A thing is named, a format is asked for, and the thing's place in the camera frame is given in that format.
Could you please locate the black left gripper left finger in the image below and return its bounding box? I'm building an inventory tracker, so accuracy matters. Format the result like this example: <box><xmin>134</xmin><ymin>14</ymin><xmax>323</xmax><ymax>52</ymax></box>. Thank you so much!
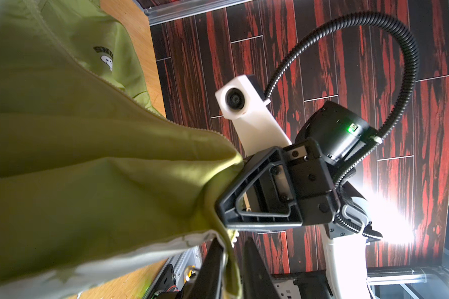
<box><xmin>183</xmin><ymin>239</ymin><xmax>225</xmax><ymax>299</ymax></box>

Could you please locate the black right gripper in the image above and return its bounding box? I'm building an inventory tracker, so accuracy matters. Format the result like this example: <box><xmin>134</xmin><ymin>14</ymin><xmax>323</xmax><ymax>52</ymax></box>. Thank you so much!
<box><xmin>215</xmin><ymin>138</ymin><xmax>340</xmax><ymax>229</ymax></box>

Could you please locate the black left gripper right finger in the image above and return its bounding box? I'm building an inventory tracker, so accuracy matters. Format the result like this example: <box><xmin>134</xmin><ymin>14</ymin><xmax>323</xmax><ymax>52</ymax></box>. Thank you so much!
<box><xmin>241</xmin><ymin>237</ymin><xmax>279</xmax><ymax>299</ymax></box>

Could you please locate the green Snoopy zip jacket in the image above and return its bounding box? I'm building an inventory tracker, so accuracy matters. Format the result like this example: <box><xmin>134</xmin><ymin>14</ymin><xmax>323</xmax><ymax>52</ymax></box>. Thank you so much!
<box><xmin>0</xmin><ymin>1</ymin><xmax>243</xmax><ymax>299</ymax></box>

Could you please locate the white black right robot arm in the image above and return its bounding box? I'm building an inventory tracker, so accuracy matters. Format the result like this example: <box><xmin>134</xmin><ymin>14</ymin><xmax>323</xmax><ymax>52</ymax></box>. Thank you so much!
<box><xmin>216</xmin><ymin>101</ymin><xmax>382</xmax><ymax>299</ymax></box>

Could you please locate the aluminium front frame rail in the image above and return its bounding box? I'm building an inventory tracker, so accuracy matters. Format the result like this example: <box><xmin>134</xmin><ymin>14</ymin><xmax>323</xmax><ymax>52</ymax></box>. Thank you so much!
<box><xmin>142</xmin><ymin>245</ymin><xmax>203</xmax><ymax>299</ymax></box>

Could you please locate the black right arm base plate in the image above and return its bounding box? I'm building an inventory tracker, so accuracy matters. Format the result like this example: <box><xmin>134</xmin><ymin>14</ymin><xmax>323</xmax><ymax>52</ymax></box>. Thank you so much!
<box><xmin>143</xmin><ymin>264</ymin><xmax>197</xmax><ymax>299</ymax></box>

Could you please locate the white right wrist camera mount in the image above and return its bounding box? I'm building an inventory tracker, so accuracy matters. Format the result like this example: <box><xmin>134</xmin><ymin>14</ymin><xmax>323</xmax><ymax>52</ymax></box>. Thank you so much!
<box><xmin>215</xmin><ymin>75</ymin><xmax>292</xmax><ymax>156</ymax></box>

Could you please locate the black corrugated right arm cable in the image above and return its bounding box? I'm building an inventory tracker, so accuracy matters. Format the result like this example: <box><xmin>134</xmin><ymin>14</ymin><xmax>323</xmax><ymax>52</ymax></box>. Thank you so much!
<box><xmin>263</xmin><ymin>10</ymin><xmax>420</xmax><ymax>240</ymax></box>

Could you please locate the aluminium corner post right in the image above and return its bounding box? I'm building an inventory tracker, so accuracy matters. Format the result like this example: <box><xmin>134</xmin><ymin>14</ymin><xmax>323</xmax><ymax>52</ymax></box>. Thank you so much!
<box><xmin>143</xmin><ymin>0</ymin><xmax>251</xmax><ymax>26</ymax></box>

